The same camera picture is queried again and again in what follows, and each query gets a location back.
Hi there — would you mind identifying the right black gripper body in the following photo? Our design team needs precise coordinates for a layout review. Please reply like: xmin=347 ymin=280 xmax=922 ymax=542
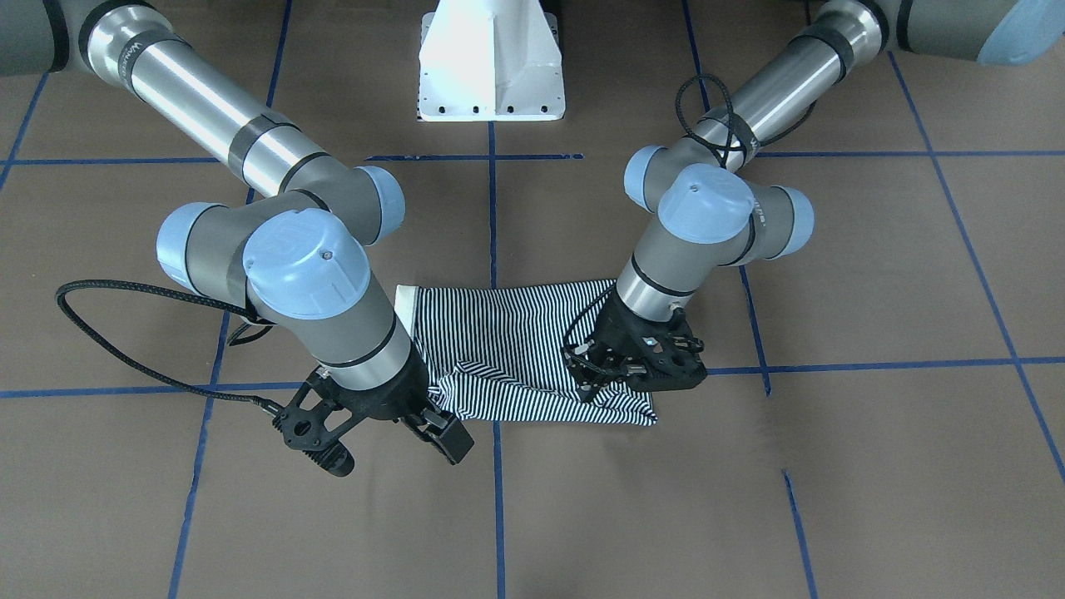
xmin=329 ymin=358 xmax=430 ymax=425

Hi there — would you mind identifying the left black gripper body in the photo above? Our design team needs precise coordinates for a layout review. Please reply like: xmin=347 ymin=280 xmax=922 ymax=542
xmin=587 ymin=293 xmax=679 ymax=383

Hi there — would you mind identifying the blue white striped polo shirt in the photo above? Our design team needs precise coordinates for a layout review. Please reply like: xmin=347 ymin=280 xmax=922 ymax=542
xmin=395 ymin=280 xmax=658 ymax=426

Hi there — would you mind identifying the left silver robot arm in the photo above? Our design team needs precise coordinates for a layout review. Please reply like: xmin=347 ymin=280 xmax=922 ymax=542
xmin=562 ymin=1 xmax=1064 ymax=403

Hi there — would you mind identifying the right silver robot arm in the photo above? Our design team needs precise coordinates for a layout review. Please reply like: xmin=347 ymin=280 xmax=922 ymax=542
xmin=2 ymin=1 xmax=474 ymax=477

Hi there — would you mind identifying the blue tape line lengthwise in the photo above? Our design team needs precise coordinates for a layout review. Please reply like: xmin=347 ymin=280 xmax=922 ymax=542
xmin=487 ymin=122 xmax=507 ymax=598

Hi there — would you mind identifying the blue tape line crosswise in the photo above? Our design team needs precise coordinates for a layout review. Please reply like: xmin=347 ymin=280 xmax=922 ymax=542
xmin=1 ymin=355 xmax=1064 ymax=399

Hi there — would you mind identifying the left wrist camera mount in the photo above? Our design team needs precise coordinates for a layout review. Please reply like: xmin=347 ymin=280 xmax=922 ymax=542
xmin=619 ymin=308 xmax=707 ymax=392

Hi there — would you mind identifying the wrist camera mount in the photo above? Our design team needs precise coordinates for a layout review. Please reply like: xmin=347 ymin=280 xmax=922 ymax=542
xmin=619 ymin=308 xmax=707 ymax=392
xmin=271 ymin=367 xmax=360 ymax=477

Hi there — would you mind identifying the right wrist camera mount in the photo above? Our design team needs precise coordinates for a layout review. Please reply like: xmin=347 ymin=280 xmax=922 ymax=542
xmin=271 ymin=367 xmax=360 ymax=477

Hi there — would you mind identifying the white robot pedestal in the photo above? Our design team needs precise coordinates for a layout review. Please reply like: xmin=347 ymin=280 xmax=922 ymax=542
xmin=416 ymin=1 xmax=567 ymax=122

